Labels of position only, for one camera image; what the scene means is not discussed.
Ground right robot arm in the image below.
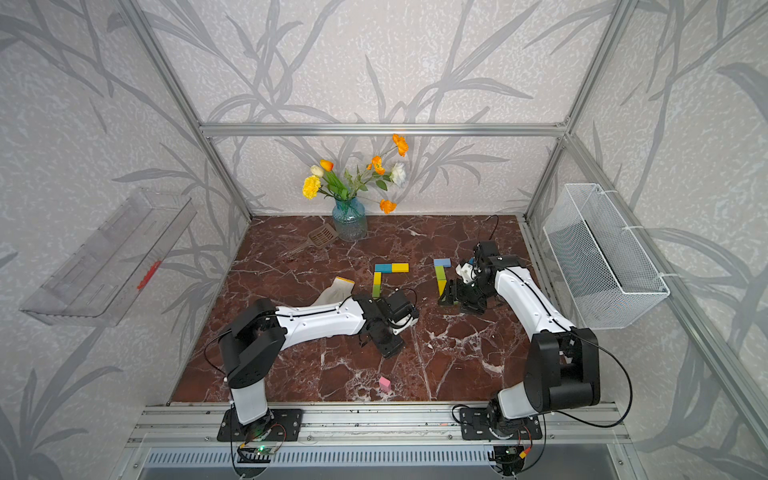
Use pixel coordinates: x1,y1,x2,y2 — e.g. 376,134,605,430
439,240,601,431

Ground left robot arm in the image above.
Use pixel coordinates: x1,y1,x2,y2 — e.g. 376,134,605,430
218,290,419,426

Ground white cotton glove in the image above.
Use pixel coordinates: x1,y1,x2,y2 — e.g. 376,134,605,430
312,276,355,306

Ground pink block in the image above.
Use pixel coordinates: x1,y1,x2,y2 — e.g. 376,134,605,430
379,377,392,393

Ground blue glass vase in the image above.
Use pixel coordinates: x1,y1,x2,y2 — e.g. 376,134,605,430
332,198,368,242

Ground artificial flowers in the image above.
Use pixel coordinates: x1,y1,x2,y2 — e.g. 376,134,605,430
302,155,407,203

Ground right circuit board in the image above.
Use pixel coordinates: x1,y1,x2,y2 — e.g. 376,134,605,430
488,445,531,470

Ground circuit board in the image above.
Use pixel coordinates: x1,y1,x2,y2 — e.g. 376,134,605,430
234,443,283,466
488,445,531,470

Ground left circuit board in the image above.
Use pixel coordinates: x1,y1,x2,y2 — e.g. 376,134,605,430
234,443,283,466

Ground clear plastic shelf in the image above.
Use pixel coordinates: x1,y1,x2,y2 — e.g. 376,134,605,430
20,188,197,327

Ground aluminium frame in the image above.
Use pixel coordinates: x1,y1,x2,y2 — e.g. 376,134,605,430
118,1,767,479

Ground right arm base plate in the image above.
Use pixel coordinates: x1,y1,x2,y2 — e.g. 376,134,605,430
451,404,544,443

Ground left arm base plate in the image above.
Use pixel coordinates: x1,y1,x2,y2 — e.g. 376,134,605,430
216,406,304,443

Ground white wire basket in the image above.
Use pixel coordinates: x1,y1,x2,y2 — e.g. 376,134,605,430
543,183,670,330

